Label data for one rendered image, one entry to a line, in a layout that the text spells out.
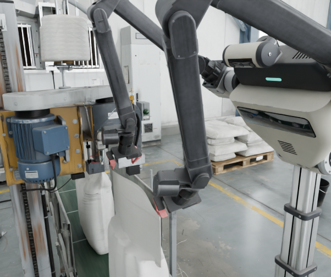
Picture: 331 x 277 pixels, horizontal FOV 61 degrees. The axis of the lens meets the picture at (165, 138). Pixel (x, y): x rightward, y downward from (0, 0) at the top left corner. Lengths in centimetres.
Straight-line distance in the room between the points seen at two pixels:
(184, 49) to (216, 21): 631
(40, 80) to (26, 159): 293
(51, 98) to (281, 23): 80
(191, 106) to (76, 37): 64
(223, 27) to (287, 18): 634
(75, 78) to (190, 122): 354
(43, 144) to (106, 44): 40
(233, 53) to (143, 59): 429
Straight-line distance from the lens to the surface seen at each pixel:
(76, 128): 132
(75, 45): 110
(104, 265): 183
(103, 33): 98
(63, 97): 113
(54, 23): 111
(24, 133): 111
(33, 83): 401
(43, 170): 113
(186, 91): 54
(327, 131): 92
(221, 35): 683
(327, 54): 64
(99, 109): 133
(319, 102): 88
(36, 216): 149
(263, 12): 53
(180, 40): 46
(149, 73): 517
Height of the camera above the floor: 151
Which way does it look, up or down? 15 degrees down
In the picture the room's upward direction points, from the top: 1 degrees counter-clockwise
